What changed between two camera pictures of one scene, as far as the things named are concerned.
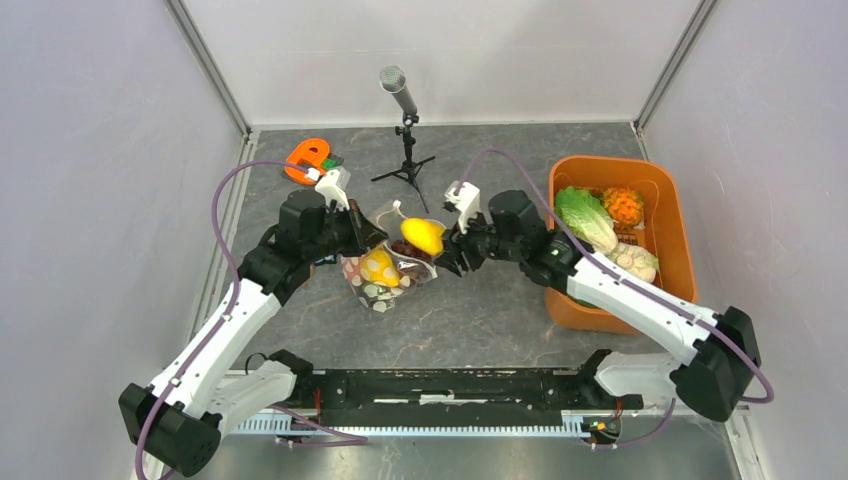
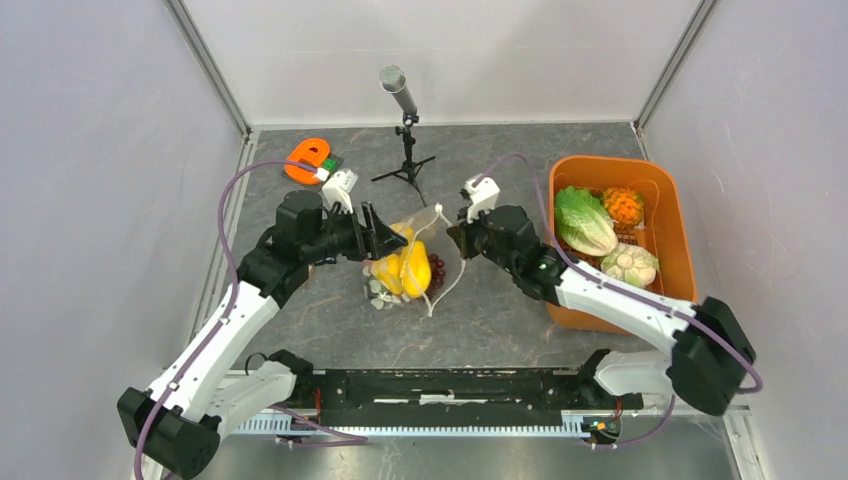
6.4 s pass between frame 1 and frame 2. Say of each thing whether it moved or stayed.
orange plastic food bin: stayed
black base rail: stayed
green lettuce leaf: stayed
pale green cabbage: stayed
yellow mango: moved
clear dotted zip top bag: moved
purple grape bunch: moved
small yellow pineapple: stayed
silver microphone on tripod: stayed
